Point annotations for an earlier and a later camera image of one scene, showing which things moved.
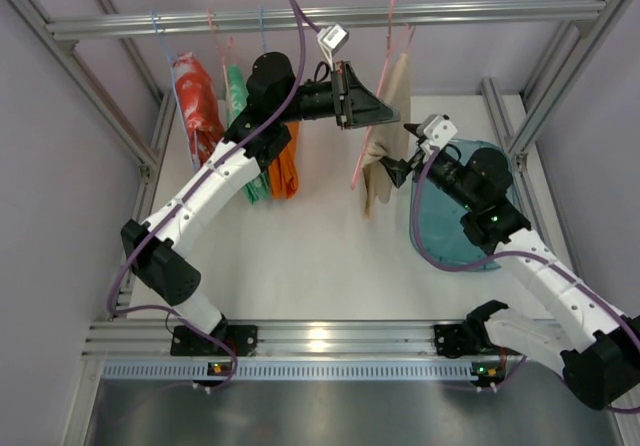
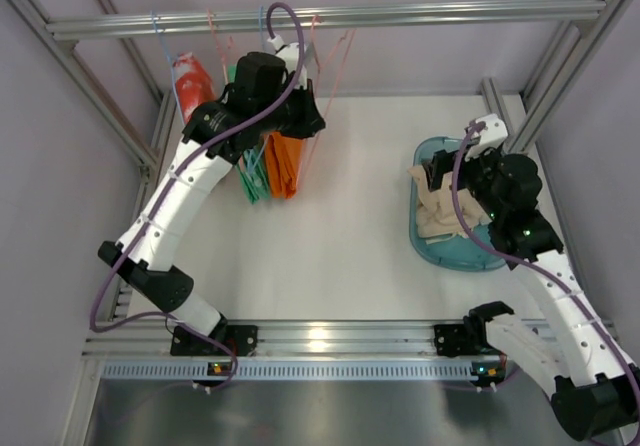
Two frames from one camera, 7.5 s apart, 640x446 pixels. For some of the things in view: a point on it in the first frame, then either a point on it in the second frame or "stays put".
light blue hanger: [178, 94] stays put
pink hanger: [393, 50] -> [320, 68]
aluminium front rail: [295, 339] stays put
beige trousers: [390, 140] -> [437, 213]
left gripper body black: [340, 97] -> [304, 114]
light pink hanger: [228, 51] stays put
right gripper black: [417, 155] -> [439, 169]
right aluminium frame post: [570, 55] stays put
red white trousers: [200, 103] stays put
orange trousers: [284, 171] stays put
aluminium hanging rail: [326, 21] stays put
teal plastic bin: [438, 230] stays put
